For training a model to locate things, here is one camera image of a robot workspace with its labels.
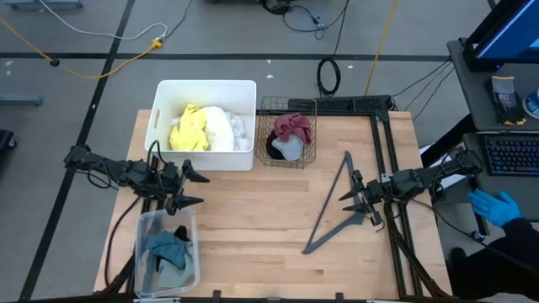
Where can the black keyboard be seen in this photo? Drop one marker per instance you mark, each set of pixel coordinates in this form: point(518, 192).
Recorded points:
point(513, 155)

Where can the white blue tub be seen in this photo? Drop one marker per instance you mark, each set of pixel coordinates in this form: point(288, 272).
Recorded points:
point(532, 105)

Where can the grey desk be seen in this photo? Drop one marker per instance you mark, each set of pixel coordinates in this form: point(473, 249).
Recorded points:
point(471, 97)

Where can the grey clothes hanger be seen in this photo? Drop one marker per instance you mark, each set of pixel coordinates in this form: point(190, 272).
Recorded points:
point(332, 236)

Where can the blue knit cloth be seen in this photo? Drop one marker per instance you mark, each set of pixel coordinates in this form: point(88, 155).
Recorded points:
point(168, 248)

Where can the black cart leg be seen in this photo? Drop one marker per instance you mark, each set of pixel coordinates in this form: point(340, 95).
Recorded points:
point(446, 141)

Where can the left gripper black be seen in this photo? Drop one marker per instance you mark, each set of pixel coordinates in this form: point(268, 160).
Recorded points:
point(170, 183)

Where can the grey yellow work gloves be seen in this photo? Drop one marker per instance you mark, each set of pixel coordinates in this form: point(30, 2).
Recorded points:
point(505, 101)

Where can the black power strip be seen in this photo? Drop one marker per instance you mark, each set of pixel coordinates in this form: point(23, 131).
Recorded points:
point(358, 103)

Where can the yellow shirt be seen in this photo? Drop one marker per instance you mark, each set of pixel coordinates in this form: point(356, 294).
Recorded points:
point(187, 134)

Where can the person's hand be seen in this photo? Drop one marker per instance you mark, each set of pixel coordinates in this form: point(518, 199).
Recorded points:
point(497, 208)

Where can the sage green cloth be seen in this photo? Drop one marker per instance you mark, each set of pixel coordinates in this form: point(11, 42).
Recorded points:
point(177, 278)

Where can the black aluminium frame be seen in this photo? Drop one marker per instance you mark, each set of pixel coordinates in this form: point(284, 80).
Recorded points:
point(379, 114)

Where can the clear plastic container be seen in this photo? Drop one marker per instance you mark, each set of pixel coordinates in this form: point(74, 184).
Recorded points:
point(143, 290)

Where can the black beanie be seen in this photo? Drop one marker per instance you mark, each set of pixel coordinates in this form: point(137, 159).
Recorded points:
point(273, 151)

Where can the white paper sheet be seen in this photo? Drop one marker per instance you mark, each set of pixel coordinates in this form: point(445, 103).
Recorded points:
point(427, 153)

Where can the black floor object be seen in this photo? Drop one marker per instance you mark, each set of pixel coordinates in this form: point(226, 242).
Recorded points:
point(6, 140)

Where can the person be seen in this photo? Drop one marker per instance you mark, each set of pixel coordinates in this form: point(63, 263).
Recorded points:
point(505, 269)

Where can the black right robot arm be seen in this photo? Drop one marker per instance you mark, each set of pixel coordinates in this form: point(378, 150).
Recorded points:
point(429, 177)

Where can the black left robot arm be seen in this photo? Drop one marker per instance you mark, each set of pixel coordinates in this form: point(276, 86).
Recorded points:
point(126, 172)

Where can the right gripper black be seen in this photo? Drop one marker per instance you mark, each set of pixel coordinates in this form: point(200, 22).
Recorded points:
point(375, 191)

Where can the black computer monitor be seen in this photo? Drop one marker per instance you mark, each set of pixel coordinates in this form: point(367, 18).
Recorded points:
point(505, 33)

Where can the grey metal foot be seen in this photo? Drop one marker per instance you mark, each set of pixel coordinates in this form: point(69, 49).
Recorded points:
point(42, 3)
point(21, 99)

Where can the black table clamp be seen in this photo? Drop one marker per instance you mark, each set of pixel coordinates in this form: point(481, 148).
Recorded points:
point(339, 296)
point(216, 296)

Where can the grey keyboard tray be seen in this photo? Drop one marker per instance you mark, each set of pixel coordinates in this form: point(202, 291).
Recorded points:
point(526, 185)

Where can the white fluffy cloth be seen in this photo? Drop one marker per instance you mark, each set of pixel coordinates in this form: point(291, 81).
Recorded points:
point(221, 128)

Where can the white plastic bin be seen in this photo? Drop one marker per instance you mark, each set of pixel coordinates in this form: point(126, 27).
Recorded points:
point(202, 90)

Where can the maroon cap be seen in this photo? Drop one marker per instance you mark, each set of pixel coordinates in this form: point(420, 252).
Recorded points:
point(292, 126)

